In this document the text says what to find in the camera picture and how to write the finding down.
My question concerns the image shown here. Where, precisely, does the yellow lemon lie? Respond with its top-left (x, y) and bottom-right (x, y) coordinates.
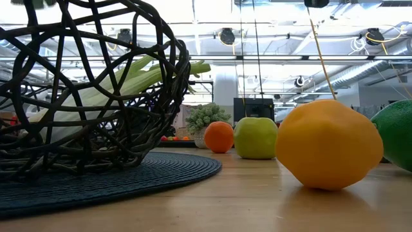
top-left (274, 99), bottom-right (385, 191)

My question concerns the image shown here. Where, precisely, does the yellow hanging cable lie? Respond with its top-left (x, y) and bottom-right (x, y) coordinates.
top-left (307, 8), bottom-right (338, 101)

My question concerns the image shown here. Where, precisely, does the orange fruit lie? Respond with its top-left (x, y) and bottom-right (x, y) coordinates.
top-left (203, 121), bottom-right (235, 155)

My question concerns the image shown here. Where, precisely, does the dark brown wicker basket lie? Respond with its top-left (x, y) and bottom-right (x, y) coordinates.
top-left (0, 0), bottom-right (193, 182)

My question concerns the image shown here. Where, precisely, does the potted succulent plant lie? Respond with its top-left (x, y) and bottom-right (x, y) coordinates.
top-left (185, 102), bottom-right (232, 150)

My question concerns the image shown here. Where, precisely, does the round dark blue placemat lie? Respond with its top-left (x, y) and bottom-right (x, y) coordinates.
top-left (0, 151), bottom-right (223, 220)

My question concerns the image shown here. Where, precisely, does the black monitor back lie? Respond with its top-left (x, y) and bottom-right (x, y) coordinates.
top-left (233, 97), bottom-right (276, 124)

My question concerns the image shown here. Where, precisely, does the green white celery stalk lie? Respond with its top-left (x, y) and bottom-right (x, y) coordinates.
top-left (27, 55), bottom-right (212, 143)

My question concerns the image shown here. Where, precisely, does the black aluminium table frame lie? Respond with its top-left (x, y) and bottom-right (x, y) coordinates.
top-left (157, 140), bottom-right (198, 149)

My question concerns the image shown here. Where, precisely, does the yellow-green apple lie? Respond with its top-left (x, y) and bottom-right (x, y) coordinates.
top-left (233, 116), bottom-right (279, 160)

